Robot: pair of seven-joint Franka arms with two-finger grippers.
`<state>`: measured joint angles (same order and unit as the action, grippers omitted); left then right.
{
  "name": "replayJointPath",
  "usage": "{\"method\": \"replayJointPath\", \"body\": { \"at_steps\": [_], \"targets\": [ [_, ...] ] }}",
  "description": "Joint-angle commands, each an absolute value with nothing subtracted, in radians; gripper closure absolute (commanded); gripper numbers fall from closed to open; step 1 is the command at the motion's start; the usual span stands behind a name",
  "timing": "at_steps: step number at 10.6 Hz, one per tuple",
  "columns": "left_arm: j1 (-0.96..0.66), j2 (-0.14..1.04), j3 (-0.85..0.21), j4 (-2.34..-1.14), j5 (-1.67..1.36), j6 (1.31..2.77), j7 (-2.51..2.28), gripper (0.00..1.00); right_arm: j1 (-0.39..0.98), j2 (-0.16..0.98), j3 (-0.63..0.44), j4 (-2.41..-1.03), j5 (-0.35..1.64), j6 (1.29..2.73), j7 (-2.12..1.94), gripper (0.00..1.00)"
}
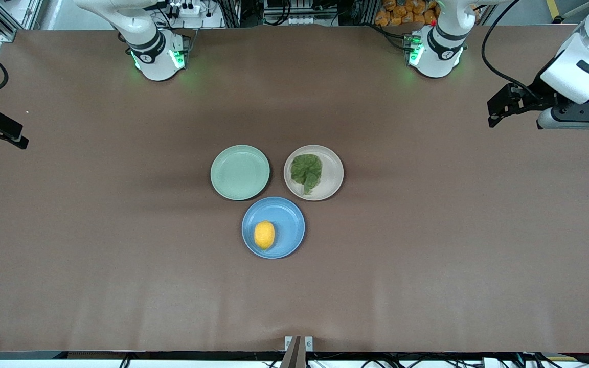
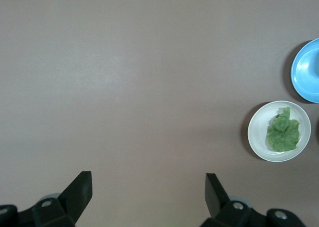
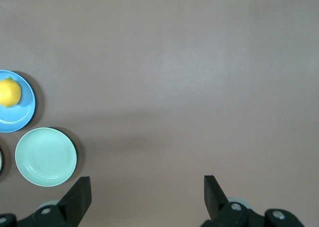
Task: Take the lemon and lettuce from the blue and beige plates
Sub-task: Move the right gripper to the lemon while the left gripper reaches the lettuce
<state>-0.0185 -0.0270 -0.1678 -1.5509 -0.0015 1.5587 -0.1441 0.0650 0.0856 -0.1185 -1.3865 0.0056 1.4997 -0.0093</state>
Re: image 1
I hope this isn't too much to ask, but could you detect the green lettuce leaf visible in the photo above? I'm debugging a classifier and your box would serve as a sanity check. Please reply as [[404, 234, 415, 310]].
[[290, 154, 324, 196]]

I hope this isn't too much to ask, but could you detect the yellow lemon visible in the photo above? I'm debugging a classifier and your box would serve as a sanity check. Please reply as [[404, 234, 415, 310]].
[[254, 220, 276, 251]]

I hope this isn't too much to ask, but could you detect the bag of orange fruit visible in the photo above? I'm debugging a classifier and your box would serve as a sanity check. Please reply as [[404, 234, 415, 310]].
[[374, 0, 439, 27]]

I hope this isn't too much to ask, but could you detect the beige plate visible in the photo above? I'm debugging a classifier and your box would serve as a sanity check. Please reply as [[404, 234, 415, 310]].
[[283, 145, 345, 201]]

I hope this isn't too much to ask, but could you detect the white power strip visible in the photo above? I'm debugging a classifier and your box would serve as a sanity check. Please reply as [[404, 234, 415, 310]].
[[166, 0, 224, 29]]

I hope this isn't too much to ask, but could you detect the black equipment rack box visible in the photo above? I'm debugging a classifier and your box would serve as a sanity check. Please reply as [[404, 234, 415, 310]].
[[263, 0, 339, 27]]

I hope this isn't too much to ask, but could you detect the mint green plate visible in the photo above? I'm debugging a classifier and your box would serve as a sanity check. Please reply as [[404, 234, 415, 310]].
[[210, 145, 271, 201]]

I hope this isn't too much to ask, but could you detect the blue plate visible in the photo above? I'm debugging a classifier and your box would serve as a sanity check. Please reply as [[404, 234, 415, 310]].
[[241, 197, 306, 260]]

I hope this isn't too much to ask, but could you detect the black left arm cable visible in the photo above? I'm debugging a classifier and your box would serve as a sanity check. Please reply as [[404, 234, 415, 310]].
[[481, 0, 541, 99]]

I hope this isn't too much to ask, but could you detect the grey metal table bracket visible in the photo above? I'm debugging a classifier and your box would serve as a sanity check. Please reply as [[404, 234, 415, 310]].
[[280, 335, 314, 368]]

